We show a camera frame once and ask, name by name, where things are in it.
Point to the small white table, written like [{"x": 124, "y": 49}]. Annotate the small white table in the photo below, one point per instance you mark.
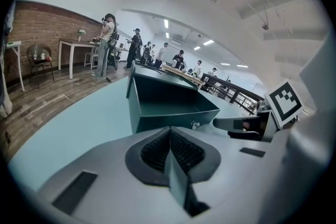
[{"x": 14, "y": 44}]

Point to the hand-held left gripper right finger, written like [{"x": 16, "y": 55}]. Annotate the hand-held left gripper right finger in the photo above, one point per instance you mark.
[{"x": 236, "y": 173}]

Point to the dark green box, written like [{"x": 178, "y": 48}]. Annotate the dark green box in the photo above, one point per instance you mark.
[
  {"x": 170, "y": 122},
  {"x": 130, "y": 81}
]

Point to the white table with dark top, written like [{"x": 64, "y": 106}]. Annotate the white table with dark top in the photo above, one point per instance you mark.
[{"x": 76, "y": 43}]

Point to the white flowers in vase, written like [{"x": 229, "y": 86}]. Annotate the white flowers in vase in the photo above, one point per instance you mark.
[{"x": 81, "y": 32}]

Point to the white chair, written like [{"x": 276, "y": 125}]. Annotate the white chair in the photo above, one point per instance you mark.
[{"x": 91, "y": 55}]

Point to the light wooden table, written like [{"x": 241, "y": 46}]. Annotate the light wooden table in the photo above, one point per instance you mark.
[{"x": 181, "y": 73}]

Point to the brown wicker chair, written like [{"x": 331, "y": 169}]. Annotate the brown wicker chair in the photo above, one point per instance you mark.
[{"x": 40, "y": 62}]

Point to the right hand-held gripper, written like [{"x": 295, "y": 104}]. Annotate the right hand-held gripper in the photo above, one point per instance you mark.
[{"x": 284, "y": 102}]

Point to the black metal railing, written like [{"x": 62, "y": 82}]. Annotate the black metal railing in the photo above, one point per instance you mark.
[{"x": 236, "y": 91}]

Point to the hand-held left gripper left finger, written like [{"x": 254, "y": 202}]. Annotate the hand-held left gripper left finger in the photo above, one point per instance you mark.
[{"x": 105, "y": 173}]

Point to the white paper cup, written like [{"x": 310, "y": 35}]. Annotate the white paper cup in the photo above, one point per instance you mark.
[{"x": 42, "y": 55}]

